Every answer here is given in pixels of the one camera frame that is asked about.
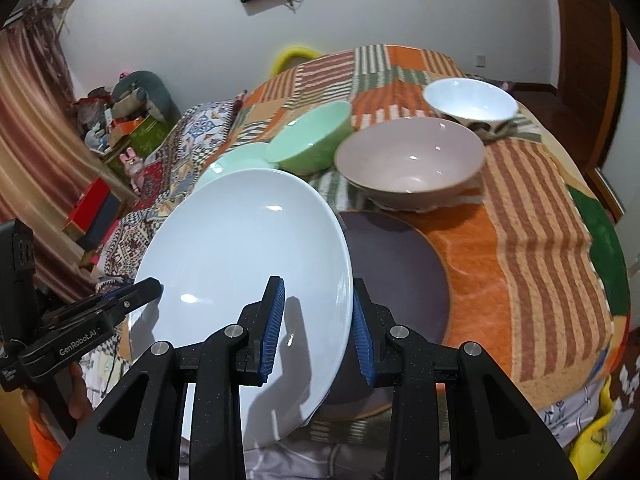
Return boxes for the white plate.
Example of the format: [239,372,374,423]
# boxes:
[127,167,353,448]

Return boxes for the pink bunny figure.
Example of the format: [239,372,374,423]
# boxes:
[120,147,146,181]

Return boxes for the grey plush toy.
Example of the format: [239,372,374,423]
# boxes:
[111,70,181,121]

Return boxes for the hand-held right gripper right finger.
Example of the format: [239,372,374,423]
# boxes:
[352,277,576,480]

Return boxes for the light green plate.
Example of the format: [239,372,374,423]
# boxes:
[192,142,281,191]

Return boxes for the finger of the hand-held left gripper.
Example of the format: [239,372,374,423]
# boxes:
[97,278,164,328]
[42,286,136,332]

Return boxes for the striped patchwork blanket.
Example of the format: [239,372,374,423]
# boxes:
[220,45,631,396]

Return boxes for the white spotted bowl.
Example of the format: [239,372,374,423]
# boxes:
[423,78,518,133]

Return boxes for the red box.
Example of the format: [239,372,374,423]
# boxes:
[62,177,121,251]

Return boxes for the white printed bedsheet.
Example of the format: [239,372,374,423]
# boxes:
[540,360,616,446]

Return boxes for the patterned quilt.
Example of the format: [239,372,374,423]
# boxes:
[80,91,248,391]

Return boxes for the orange box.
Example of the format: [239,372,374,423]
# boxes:
[112,117,146,141]

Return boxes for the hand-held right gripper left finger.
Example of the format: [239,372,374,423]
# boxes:
[47,276,286,480]

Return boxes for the wooden door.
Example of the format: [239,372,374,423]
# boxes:
[550,0,631,221]

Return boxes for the green bowl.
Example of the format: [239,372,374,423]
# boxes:
[265,101,355,176]

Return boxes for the purple plate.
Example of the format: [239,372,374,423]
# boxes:
[310,210,451,421]

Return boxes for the striped brown curtain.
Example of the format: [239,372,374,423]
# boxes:
[0,2,136,301]

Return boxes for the pink bowl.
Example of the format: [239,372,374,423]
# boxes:
[334,118,486,211]

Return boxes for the yellow pillow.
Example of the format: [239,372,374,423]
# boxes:
[270,45,321,76]

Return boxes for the person's left hand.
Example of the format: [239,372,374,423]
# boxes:
[67,361,96,422]

